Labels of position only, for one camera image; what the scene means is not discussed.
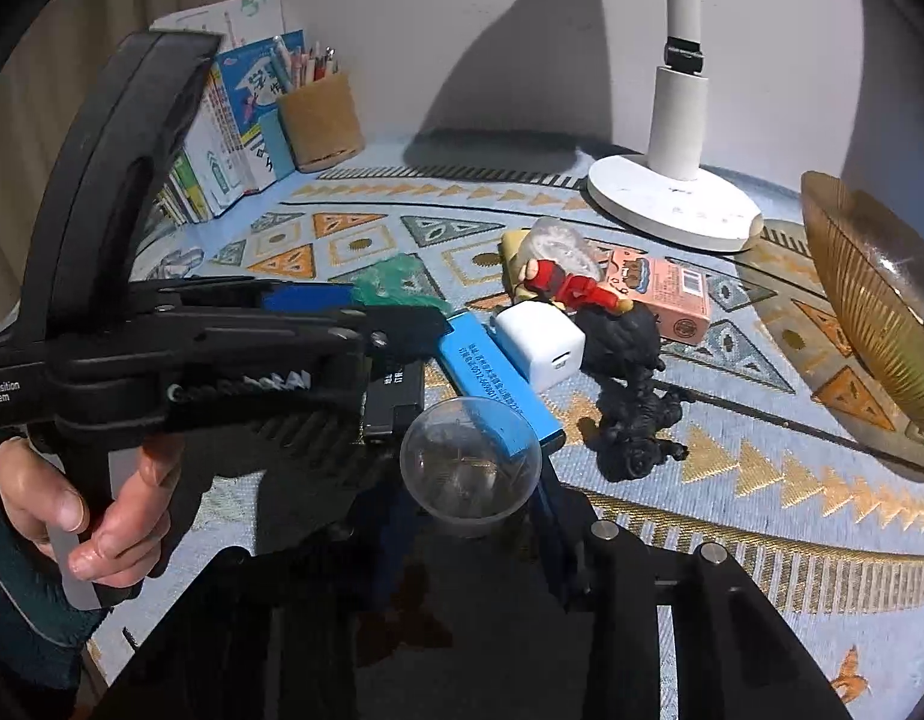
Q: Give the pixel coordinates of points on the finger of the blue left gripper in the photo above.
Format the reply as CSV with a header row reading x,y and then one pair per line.
x,y
306,298

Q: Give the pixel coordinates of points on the black card reader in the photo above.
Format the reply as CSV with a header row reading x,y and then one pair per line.
x,y
393,402

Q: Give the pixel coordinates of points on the blue rectangular battery box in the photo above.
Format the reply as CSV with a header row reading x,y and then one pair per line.
x,y
478,368

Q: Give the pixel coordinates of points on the clear plastic dome cup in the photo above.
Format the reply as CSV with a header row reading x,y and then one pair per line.
x,y
471,463

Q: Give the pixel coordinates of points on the red iron man figurine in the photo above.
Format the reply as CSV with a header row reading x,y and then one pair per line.
x,y
547,280

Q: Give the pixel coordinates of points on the white charger cube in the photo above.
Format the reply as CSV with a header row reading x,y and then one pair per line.
x,y
541,341

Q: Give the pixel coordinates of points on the clear correction tape dispenser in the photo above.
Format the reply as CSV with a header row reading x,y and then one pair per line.
x,y
551,239

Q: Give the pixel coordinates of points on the black dragon figurine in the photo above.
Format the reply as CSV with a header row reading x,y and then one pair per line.
x,y
623,354

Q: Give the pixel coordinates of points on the pink capybara carton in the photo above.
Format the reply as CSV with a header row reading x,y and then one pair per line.
x,y
676,295

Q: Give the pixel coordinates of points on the person's left hand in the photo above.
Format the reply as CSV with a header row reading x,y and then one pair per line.
x,y
126,543

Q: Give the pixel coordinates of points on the row of upright books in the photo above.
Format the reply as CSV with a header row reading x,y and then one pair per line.
x,y
225,155

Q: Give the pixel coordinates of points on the cork pencil holder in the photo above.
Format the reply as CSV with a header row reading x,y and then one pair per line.
x,y
320,123

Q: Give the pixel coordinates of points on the pens in holder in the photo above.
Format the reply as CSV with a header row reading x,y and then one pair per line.
x,y
295,68

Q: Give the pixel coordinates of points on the white desk lamp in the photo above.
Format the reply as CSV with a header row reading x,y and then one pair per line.
x,y
666,193

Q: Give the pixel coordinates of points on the amber ribbed glass bowl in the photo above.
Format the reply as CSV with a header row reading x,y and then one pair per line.
x,y
871,265

